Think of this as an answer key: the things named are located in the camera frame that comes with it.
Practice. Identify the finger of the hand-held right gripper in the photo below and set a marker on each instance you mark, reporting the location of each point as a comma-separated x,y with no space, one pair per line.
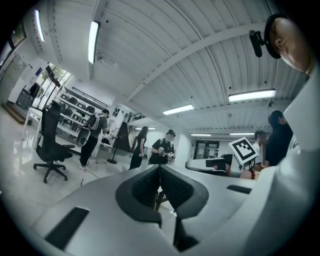
197,165

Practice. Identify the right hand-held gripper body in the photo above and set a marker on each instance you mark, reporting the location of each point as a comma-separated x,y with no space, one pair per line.
243,150

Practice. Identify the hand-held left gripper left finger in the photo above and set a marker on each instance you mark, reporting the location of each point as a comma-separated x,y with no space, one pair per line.
105,197

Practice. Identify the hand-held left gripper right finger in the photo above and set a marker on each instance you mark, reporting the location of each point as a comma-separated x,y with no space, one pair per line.
220,197

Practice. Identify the person's right forearm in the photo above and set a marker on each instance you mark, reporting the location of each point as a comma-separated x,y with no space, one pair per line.
258,173

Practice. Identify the dark glass door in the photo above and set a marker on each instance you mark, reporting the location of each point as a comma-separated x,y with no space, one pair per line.
206,150

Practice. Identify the black round-base floor stand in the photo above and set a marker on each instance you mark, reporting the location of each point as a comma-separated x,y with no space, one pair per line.
113,160

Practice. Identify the ceiling light bar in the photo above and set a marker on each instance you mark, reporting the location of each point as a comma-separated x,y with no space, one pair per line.
93,42
178,109
251,95
39,25

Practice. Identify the person's white printed shirt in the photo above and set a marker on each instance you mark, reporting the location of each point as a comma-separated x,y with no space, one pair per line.
287,200

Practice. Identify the black office chair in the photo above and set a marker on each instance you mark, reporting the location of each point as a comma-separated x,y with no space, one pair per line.
50,145

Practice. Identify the white shelving unit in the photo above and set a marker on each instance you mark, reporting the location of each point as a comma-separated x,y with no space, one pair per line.
75,110

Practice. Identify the long white desk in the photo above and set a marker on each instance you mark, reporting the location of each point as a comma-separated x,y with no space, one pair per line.
31,117

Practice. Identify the person's face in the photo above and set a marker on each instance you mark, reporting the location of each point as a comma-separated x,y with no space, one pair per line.
290,42

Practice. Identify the black head camera with band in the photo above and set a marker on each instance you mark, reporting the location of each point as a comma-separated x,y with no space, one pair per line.
257,43

